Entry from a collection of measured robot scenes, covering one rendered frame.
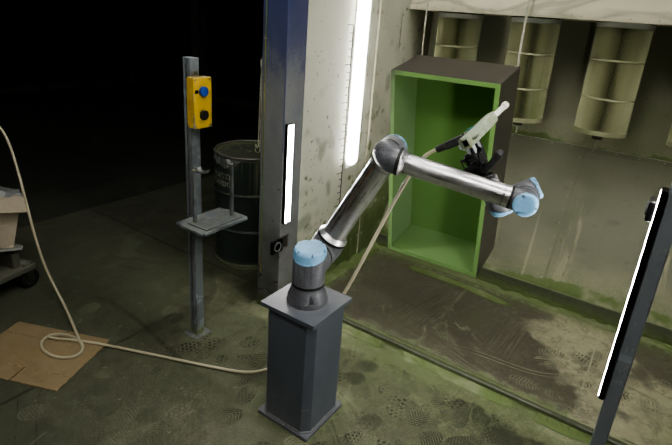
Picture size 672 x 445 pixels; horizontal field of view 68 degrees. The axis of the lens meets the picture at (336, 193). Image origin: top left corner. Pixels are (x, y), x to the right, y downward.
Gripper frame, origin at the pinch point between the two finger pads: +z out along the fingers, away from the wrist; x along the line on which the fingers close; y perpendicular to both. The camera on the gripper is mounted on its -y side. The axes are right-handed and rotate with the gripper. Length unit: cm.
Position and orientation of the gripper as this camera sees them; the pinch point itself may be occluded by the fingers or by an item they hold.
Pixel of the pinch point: (469, 133)
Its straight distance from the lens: 205.4
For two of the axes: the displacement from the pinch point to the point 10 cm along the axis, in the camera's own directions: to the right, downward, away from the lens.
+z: -4.7, -8.6, -1.9
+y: -7.0, 2.3, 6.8
